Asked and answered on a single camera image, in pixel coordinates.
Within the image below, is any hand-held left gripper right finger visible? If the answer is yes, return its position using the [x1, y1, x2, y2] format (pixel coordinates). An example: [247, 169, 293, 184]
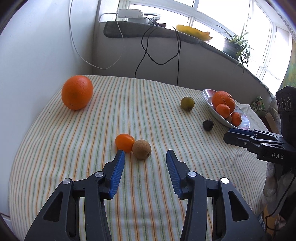
[166, 149, 266, 241]

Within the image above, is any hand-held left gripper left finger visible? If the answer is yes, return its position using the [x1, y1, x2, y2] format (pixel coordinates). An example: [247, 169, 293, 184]
[24, 149, 126, 241]

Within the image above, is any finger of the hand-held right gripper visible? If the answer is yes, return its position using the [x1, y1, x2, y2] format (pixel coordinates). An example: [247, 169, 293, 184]
[228, 128, 281, 139]
[223, 132, 286, 153]

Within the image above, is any small orange tangerine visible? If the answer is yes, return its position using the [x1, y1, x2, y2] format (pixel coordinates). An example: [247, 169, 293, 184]
[231, 112, 242, 127]

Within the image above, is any small tangerine with stem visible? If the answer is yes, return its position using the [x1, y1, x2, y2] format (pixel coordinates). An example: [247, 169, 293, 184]
[216, 99, 231, 118]

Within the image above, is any oval orange kumquat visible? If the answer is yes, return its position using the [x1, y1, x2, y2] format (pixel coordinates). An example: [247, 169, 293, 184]
[115, 134, 135, 153]

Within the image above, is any brown kiwi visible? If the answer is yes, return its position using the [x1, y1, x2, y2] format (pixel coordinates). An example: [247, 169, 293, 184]
[132, 139, 152, 160]

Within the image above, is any large orange tangerine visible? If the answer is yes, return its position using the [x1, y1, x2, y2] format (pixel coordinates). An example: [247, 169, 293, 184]
[212, 91, 236, 114]

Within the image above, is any silver oval bowl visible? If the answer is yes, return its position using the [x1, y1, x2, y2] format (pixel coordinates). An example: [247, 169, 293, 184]
[202, 89, 251, 130]

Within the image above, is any person's right forearm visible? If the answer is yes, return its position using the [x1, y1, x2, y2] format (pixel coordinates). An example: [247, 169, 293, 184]
[262, 161, 292, 209]

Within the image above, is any cardboard box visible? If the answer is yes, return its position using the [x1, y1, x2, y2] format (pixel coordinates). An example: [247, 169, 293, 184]
[264, 105, 281, 133]

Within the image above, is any green printed bag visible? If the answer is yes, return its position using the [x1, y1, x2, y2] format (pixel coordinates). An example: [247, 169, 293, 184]
[251, 96, 269, 116]

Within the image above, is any green round fruit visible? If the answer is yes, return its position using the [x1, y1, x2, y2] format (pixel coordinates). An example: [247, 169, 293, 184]
[180, 96, 195, 112]

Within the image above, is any striped tablecloth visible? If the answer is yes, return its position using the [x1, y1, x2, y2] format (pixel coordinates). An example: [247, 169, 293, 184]
[8, 75, 275, 241]

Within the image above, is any potted spider plant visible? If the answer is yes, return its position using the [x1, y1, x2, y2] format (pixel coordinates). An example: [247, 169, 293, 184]
[214, 23, 253, 75]

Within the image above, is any large round orange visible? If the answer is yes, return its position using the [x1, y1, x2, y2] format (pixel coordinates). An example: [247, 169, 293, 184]
[61, 75, 94, 111]

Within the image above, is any yellow wavy bowl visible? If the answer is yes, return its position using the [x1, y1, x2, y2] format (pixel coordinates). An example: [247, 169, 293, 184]
[176, 24, 213, 42]

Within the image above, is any grey window sill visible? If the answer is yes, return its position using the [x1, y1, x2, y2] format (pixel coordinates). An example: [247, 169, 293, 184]
[103, 21, 272, 93]

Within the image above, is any white power strip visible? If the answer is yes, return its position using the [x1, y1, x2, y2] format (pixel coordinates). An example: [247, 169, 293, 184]
[116, 9, 142, 19]

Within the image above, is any wall map poster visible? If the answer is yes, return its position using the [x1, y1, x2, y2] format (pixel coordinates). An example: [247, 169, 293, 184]
[281, 32, 296, 93]

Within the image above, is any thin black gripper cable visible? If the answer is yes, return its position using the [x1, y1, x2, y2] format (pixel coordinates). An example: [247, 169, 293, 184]
[264, 171, 296, 232]

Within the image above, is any white window frame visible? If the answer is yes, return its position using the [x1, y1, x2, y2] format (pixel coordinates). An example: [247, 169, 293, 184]
[99, 0, 296, 81]

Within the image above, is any white ring light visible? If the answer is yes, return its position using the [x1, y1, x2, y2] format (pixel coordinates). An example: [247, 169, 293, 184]
[142, 12, 162, 24]

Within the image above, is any white cable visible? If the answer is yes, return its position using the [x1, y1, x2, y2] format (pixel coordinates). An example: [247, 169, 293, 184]
[69, 0, 125, 69]

